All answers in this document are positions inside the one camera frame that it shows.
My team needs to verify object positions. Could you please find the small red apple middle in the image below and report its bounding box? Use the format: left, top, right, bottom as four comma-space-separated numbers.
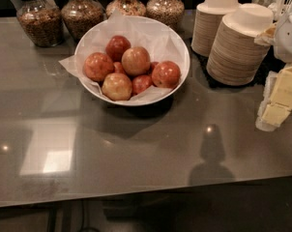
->
113, 62, 126, 74

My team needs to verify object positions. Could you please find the white bowl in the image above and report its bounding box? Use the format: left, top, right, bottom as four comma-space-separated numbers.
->
73, 14, 191, 107

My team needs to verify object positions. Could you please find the red apple right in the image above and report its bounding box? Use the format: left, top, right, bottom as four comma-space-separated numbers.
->
152, 61, 181, 89

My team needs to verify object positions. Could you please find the dark red apple back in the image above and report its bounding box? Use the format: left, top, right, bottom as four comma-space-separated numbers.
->
105, 35, 131, 62

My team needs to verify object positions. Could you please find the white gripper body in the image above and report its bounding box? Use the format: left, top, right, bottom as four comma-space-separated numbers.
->
253, 0, 292, 65

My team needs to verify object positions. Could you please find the paper bowl stack front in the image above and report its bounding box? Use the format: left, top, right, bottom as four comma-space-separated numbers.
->
206, 3, 273, 86

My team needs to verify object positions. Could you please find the glass cereal jar far left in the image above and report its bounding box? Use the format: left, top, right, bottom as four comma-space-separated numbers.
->
16, 0, 64, 47

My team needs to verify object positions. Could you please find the paper bowl stack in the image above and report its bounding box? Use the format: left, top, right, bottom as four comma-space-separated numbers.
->
206, 3, 273, 86
191, 0, 240, 57

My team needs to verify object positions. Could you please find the glass cereal jar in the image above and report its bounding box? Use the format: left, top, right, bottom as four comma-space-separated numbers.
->
146, 0, 185, 31
106, 0, 146, 16
16, 0, 64, 47
61, 0, 104, 42

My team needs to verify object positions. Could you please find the paper bowl stack back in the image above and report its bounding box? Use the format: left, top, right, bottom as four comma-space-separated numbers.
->
191, 0, 240, 57

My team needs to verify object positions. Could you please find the small red apple front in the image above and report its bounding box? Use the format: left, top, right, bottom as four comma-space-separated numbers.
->
132, 74, 153, 96

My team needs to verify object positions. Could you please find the red apple left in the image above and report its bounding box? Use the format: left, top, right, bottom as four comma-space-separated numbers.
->
83, 52, 114, 82

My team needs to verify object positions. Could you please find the yellow-red apple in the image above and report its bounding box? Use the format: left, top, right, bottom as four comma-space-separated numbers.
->
122, 46, 150, 76

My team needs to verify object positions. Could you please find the black mat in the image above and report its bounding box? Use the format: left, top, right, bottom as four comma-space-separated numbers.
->
191, 47, 285, 89

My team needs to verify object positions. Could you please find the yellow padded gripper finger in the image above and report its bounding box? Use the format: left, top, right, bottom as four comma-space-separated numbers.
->
255, 64, 292, 131
262, 25, 276, 38

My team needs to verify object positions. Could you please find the yellow apple front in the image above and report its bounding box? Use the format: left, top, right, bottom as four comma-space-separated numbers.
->
102, 72, 132, 101

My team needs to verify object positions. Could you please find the small red apple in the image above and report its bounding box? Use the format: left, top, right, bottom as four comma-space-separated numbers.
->
132, 74, 153, 96
113, 62, 126, 74

